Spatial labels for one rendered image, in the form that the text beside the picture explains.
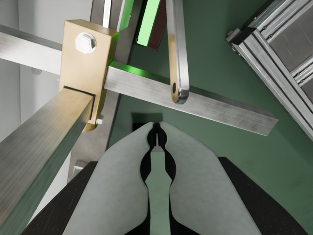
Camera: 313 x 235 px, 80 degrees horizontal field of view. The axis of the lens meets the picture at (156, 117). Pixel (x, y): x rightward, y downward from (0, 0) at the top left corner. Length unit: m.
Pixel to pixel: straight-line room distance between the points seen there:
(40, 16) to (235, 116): 0.42
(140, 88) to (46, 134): 0.12
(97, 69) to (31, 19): 0.29
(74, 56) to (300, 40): 0.96
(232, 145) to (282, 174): 0.54
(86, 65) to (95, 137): 0.25
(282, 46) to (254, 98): 0.40
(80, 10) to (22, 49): 0.22
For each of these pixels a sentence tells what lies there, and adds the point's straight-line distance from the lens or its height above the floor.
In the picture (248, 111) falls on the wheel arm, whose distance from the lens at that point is 0.29.
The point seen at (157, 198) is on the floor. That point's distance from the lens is 1.74.
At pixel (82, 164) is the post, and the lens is 0.50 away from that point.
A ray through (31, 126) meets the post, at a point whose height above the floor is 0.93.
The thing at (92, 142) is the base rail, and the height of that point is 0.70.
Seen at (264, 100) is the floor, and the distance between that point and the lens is 1.35.
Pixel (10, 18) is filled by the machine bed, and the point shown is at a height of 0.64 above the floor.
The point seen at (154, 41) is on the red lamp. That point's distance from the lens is 0.36.
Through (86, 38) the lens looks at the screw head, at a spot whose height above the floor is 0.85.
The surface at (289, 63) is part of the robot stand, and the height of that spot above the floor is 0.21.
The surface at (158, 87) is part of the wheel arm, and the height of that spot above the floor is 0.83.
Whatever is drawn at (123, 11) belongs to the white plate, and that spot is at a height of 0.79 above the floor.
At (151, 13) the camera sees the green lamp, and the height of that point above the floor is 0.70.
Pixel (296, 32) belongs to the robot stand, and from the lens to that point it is 1.04.
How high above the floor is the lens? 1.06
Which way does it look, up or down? 61 degrees down
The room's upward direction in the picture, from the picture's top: 178 degrees clockwise
